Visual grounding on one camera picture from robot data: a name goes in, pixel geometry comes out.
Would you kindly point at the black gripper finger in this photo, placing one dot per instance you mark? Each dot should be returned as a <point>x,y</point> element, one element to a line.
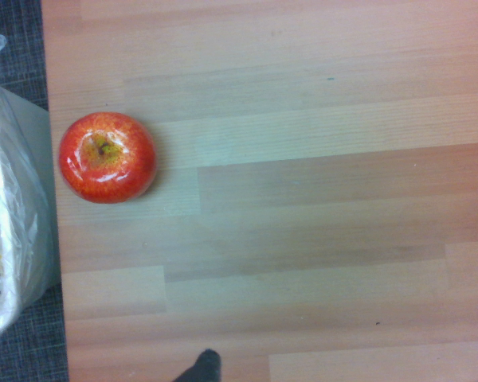
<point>205,368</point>

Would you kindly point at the red apple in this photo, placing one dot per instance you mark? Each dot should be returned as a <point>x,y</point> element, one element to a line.
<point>115,175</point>

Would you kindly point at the bin with clear plastic liner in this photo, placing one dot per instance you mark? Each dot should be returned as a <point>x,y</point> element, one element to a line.
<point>12,207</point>

